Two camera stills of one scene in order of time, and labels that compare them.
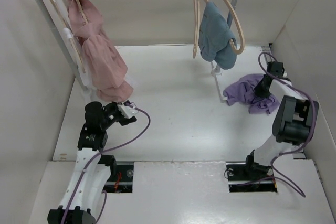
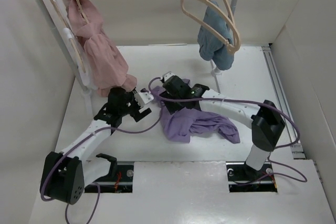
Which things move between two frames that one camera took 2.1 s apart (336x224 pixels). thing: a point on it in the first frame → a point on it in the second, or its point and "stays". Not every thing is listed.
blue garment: [214, 35] stays
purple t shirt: [242, 92] → [186, 124]
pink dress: [107, 67] stays
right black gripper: [259, 92] → [172, 107]
